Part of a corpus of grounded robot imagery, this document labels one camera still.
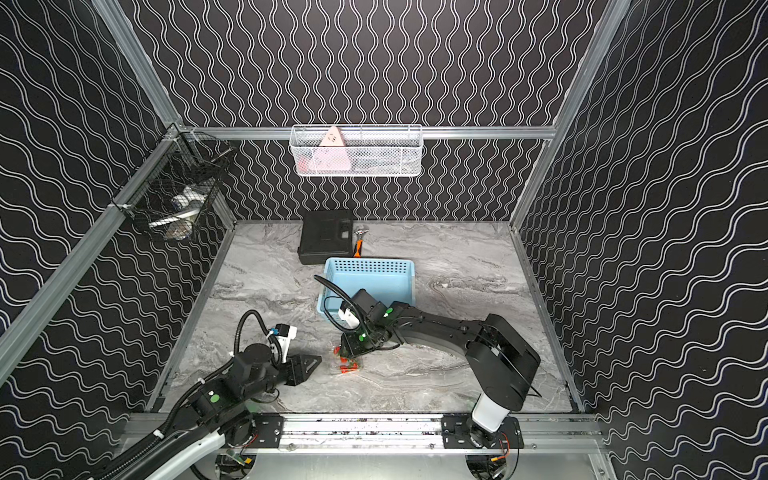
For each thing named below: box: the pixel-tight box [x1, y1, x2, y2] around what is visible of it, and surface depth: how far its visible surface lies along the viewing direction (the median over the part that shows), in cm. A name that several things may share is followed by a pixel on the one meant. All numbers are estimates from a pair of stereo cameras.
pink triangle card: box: [310, 126, 351, 172], surface depth 92 cm
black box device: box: [297, 210, 353, 265], surface depth 112 cm
